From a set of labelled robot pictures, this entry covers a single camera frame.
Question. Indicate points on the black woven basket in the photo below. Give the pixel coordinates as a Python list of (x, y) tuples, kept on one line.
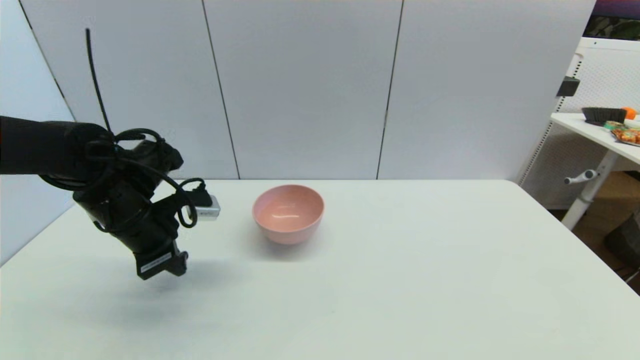
[(602, 116)]

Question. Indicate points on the pink plastic bowl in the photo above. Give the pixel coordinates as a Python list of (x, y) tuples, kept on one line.
[(288, 215)]

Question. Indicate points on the white perforated pegboard panel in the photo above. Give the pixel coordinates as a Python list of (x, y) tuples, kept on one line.
[(602, 75)]

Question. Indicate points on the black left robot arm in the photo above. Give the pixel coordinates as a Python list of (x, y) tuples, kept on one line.
[(40, 145)]

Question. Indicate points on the green snack packet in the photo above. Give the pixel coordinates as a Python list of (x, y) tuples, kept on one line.
[(613, 125)]

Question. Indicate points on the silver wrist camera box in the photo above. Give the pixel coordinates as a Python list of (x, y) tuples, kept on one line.
[(209, 209)]

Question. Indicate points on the small black box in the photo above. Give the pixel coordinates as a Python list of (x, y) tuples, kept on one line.
[(567, 87)]

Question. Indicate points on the orange snack packet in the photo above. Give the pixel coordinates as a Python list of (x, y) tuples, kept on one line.
[(628, 136)]

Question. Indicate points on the black bag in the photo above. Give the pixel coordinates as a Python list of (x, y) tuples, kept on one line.
[(625, 242)]

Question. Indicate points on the brown cardboard box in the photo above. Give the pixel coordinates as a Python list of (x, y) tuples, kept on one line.
[(617, 192)]

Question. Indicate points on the orange fruit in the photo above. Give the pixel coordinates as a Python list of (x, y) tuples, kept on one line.
[(629, 113)]

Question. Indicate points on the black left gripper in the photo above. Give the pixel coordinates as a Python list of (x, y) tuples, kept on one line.
[(147, 245)]

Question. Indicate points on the white height-adjustable desk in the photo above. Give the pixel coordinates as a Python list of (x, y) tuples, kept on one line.
[(590, 127)]

